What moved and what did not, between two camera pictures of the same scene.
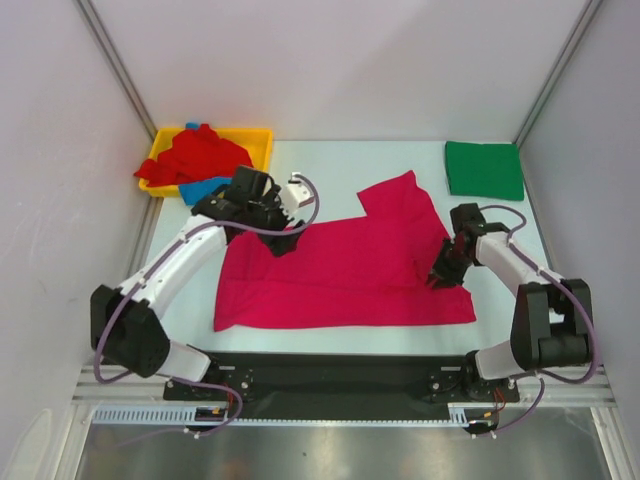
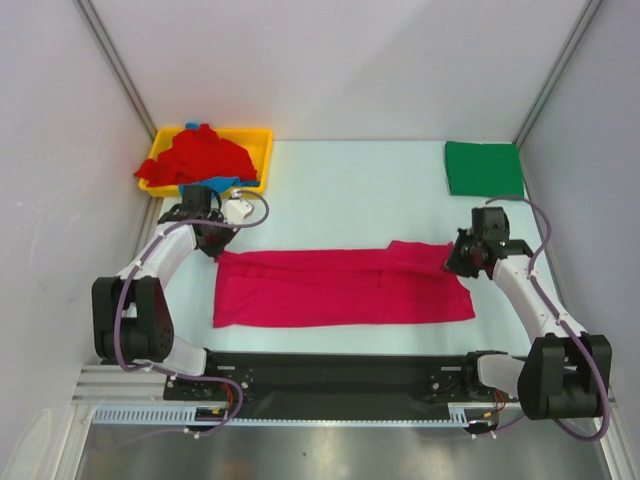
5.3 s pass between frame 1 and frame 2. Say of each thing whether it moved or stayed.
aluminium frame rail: stayed
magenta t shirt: moved
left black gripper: moved
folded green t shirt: stayed
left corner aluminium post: stayed
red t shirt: stayed
